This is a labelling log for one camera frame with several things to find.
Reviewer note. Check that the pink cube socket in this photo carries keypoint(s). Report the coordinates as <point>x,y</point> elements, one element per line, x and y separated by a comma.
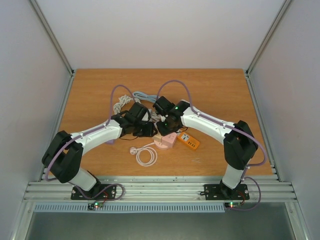
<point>169,140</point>

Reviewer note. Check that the beige cube socket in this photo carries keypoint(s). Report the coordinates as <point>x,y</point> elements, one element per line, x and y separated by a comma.
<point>157,137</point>

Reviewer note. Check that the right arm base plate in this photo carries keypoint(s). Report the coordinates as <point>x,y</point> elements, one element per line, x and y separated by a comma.
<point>215,192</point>

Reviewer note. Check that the purple power strip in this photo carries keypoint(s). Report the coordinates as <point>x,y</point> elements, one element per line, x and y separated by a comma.
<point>110,142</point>

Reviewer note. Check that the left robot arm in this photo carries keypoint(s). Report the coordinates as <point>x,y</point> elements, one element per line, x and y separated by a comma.
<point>64,155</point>

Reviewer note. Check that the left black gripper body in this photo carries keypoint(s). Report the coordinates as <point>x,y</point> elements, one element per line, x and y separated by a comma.
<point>143,132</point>

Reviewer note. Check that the pink round socket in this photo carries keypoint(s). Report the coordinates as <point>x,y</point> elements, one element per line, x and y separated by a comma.
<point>163,146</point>

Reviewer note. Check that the orange power strip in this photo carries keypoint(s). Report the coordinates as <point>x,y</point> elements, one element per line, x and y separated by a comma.
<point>188,140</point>

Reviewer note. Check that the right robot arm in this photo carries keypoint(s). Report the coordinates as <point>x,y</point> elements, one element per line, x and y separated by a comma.
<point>237,139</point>

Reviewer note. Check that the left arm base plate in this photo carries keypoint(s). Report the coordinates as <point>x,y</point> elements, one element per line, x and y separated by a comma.
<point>97,193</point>

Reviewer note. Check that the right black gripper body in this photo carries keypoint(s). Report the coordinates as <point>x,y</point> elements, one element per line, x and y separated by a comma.
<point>165,126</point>

